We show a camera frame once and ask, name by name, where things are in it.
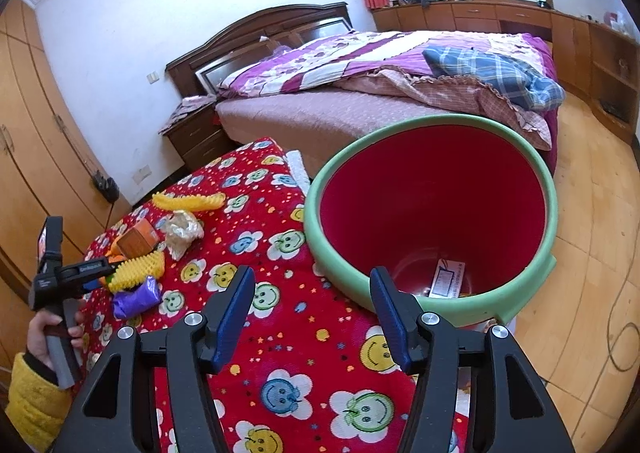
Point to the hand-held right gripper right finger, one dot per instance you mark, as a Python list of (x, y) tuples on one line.
[(395, 323)]

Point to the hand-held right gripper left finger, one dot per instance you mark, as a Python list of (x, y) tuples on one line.
[(235, 318)]

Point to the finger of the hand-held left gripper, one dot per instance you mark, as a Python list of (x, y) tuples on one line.
[(90, 270)]

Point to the yellow foam fruit net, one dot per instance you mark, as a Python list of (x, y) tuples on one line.
[(137, 273), (187, 202)]

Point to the red bin with green rim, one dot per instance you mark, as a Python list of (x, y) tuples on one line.
[(430, 193)]

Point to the person's left forearm yellow sleeve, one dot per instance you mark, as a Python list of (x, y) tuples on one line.
[(35, 403)]

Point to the person's left hand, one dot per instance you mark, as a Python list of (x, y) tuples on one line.
[(37, 338)]

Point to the purple crumpled wrapper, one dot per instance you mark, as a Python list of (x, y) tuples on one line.
[(135, 300)]

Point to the small orange carton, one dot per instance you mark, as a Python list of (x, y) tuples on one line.
[(137, 239)]

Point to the red smiley flower blanket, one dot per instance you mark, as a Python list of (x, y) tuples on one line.
[(300, 313)]

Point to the white card with blue print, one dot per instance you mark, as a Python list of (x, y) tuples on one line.
[(447, 278)]

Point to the crumpled white paper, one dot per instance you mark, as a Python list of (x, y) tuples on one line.
[(180, 230)]

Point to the wooden wardrobe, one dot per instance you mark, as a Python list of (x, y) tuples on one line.
[(30, 133)]

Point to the white undercloth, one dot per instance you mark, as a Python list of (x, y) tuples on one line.
[(300, 168)]

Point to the dark wooden nightstand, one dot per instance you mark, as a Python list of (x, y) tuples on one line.
[(200, 135)]

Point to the pink patterned cloth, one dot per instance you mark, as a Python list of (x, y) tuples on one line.
[(185, 110)]

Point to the dark wooden bed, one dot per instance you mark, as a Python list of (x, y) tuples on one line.
[(280, 118)]

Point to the purple floral quilt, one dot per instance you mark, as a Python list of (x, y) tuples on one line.
[(350, 58)]

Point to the blue plaid cloth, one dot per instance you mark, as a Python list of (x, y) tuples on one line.
[(495, 70)]

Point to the black device on shelf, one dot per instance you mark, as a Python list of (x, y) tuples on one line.
[(612, 108)]

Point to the wooden cabinet unit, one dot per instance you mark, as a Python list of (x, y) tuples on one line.
[(570, 40)]

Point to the small items on cabinet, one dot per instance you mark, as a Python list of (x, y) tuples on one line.
[(617, 20)]

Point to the black wall charger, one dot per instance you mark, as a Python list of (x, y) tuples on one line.
[(105, 185)]

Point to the white wall socket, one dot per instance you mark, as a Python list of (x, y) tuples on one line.
[(142, 174)]

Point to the white wall switch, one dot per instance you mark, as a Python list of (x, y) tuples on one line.
[(152, 77)]

